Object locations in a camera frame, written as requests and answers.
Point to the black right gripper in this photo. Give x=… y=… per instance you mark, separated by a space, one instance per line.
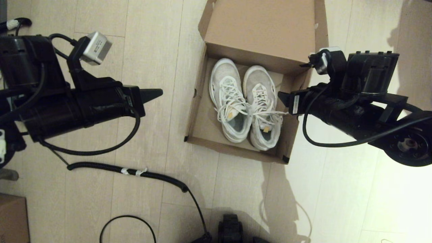
x=371 y=74

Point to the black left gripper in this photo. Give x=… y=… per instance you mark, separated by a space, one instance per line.
x=84 y=104

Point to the white sneaker orange insole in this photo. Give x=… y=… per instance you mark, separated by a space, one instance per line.
x=222 y=74

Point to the brown cardboard shoe box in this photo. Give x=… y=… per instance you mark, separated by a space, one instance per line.
x=260 y=30

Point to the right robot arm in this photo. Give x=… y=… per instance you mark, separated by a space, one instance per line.
x=408 y=145

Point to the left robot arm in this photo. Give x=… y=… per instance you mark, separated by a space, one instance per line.
x=10 y=152

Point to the black robot torso part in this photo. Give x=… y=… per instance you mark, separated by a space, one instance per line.
x=231 y=229

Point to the grey furniture foot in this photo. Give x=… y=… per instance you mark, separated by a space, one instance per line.
x=8 y=174

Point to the dark grey panel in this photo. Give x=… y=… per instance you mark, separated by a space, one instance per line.
x=2 y=8

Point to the small brown cardboard carton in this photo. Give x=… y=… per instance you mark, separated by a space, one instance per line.
x=11 y=219

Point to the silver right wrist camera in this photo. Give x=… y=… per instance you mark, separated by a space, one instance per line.
x=324 y=60

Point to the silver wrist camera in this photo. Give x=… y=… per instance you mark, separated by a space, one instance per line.
x=98 y=47
x=324 y=60

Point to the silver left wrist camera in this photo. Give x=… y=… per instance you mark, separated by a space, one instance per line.
x=98 y=47

